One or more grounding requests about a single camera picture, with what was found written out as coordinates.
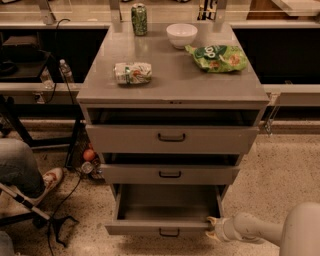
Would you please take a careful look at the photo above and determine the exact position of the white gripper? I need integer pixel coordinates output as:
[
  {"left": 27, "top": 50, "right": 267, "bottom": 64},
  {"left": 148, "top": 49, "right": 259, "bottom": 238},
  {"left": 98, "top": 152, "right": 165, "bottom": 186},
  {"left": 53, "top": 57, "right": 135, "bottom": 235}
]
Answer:
[{"left": 205, "top": 216, "right": 234, "bottom": 242}]

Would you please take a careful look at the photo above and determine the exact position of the grey bottom drawer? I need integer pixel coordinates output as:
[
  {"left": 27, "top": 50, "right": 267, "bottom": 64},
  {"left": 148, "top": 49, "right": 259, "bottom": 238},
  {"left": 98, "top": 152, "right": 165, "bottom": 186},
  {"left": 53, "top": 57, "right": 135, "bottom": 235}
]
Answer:
[{"left": 106, "top": 184, "right": 225, "bottom": 237}]

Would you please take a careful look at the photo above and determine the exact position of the grey drawer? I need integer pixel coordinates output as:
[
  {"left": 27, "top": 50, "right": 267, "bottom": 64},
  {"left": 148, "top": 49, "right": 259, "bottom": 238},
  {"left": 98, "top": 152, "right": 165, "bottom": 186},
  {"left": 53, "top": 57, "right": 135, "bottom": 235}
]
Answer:
[
  {"left": 101, "top": 164, "right": 239, "bottom": 185},
  {"left": 106, "top": 184, "right": 225, "bottom": 237},
  {"left": 86, "top": 125, "right": 258, "bottom": 154}
]

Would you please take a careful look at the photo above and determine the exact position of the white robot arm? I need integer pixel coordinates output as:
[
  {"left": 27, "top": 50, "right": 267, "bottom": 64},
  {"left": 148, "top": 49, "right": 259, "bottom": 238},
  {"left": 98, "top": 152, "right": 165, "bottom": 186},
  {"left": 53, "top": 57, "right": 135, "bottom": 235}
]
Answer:
[{"left": 206, "top": 202, "right": 320, "bottom": 256}]

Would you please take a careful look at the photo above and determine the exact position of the grey middle drawer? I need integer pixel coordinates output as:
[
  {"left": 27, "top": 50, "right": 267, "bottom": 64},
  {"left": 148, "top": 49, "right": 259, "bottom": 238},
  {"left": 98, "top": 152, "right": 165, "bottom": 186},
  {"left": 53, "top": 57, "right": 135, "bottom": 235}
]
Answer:
[{"left": 101, "top": 164, "right": 239, "bottom": 185}]

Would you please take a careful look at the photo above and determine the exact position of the grey top drawer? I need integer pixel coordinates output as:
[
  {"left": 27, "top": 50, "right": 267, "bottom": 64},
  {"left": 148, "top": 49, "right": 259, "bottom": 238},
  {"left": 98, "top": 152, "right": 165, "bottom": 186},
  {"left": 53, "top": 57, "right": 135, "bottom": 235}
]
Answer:
[{"left": 86, "top": 125, "right": 258, "bottom": 154}]

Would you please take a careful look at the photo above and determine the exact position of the grey drawer cabinet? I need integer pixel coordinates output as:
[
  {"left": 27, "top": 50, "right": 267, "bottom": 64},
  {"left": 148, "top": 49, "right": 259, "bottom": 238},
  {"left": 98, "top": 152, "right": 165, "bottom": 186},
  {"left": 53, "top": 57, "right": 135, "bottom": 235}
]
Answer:
[{"left": 75, "top": 21, "right": 270, "bottom": 201}]

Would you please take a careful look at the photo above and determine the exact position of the orange ball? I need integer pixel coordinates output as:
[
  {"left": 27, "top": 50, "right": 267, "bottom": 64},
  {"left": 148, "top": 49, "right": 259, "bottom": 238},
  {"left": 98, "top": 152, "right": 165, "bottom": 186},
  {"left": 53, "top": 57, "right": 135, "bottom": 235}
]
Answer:
[{"left": 83, "top": 149, "right": 96, "bottom": 162}]

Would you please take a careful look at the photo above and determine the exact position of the white sneaker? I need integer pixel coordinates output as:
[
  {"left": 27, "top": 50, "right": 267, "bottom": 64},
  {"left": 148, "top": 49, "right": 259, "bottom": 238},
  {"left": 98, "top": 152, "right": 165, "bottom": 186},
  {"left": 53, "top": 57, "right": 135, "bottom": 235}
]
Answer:
[{"left": 13, "top": 167, "right": 64, "bottom": 206}]

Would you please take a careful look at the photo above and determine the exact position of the green chip bag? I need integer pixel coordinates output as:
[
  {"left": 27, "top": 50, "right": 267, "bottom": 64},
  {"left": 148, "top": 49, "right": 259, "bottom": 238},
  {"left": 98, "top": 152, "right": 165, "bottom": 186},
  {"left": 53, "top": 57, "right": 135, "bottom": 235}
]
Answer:
[{"left": 185, "top": 45, "right": 248, "bottom": 73}]

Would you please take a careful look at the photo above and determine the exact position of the black chair base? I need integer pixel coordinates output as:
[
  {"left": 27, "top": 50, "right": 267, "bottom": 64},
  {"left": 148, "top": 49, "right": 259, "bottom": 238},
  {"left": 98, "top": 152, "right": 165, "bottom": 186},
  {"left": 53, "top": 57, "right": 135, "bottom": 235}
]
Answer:
[{"left": 0, "top": 182, "right": 79, "bottom": 248}]

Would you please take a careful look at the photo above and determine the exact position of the lying white soda can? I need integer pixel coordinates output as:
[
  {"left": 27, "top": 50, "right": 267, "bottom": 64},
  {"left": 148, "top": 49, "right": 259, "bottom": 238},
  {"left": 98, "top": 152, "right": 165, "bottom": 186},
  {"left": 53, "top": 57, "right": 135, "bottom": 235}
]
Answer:
[{"left": 114, "top": 62, "right": 152, "bottom": 85}]

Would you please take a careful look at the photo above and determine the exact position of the white bowl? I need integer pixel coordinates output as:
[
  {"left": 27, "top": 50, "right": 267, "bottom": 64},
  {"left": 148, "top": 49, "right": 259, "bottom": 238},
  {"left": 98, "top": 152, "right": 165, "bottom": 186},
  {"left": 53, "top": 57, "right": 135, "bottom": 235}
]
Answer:
[{"left": 166, "top": 23, "right": 198, "bottom": 49}]

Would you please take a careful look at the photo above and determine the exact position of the person leg in jeans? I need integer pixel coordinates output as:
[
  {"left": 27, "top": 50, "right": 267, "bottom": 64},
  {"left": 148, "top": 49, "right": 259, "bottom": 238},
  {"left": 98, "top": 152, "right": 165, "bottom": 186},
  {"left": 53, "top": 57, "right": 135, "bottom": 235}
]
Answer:
[{"left": 0, "top": 138, "right": 45, "bottom": 198}]

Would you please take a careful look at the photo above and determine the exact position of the clear water bottle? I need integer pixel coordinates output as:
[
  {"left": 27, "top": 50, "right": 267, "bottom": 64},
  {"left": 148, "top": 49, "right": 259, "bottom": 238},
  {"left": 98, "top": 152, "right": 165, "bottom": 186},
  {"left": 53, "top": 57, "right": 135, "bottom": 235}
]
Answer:
[{"left": 59, "top": 59, "right": 74, "bottom": 88}]

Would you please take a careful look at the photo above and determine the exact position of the upright green soda can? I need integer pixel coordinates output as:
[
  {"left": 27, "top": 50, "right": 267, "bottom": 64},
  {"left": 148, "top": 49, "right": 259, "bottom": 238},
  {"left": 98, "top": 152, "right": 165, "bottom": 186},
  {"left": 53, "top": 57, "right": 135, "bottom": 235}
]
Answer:
[{"left": 131, "top": 3, "right": 148, "bottom": 36}]

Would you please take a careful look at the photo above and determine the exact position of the black side table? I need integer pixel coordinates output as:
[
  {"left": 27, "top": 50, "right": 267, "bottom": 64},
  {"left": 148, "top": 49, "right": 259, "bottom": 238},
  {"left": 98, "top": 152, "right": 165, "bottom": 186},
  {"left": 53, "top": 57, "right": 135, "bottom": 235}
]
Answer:
[{"left": 0, "top": 34, "right": 83, "bottom": 170}]

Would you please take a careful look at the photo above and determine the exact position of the black cable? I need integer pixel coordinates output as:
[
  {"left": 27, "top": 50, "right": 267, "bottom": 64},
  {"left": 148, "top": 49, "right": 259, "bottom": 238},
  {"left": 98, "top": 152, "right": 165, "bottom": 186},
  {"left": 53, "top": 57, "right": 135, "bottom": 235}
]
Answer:
[{"left": 44, "top": 18, "right": 84, "bottom": 256}]

